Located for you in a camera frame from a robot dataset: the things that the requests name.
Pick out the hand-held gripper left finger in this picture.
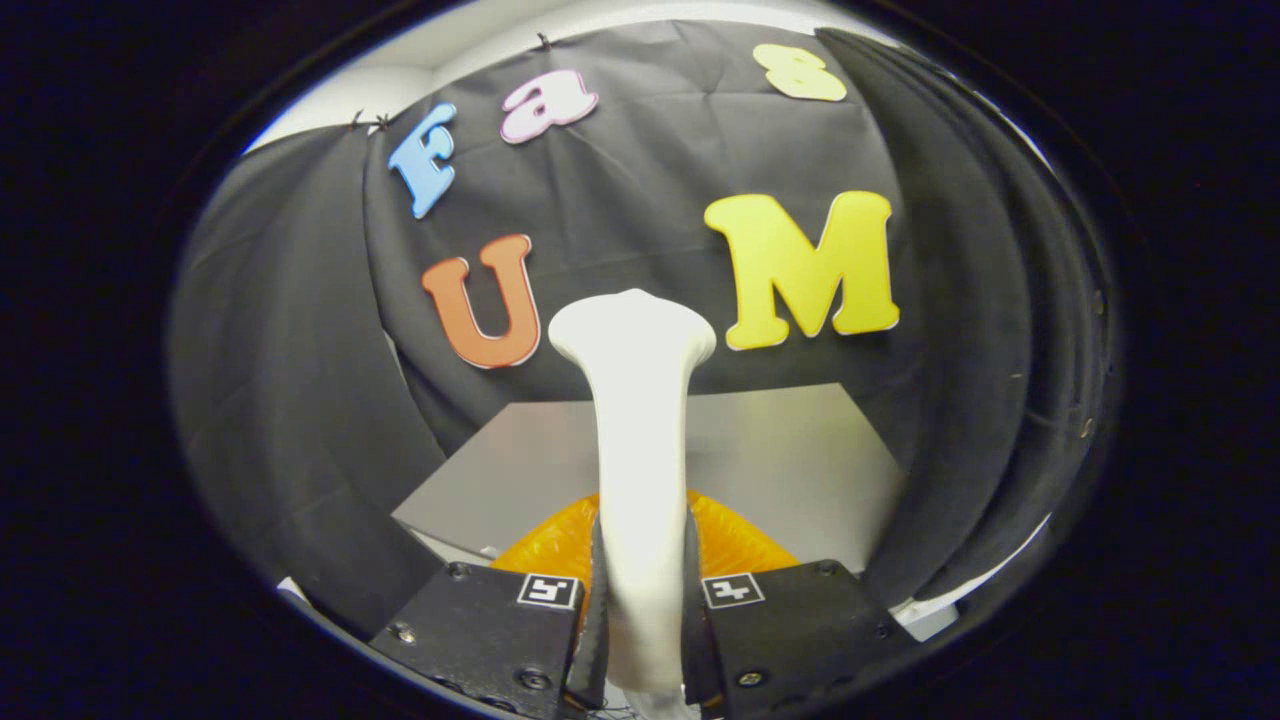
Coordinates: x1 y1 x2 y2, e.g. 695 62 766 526
368 490 613 720

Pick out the grey drawer cabinet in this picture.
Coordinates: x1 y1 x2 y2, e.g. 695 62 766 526
392 383 906 576

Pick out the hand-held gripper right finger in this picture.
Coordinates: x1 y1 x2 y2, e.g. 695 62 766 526
682 490 919 716

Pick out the black blazer jacket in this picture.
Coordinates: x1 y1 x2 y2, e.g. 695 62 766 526
818 28 1123 611

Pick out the black backdrop cloth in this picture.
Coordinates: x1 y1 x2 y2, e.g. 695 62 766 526
165 20 1121 641

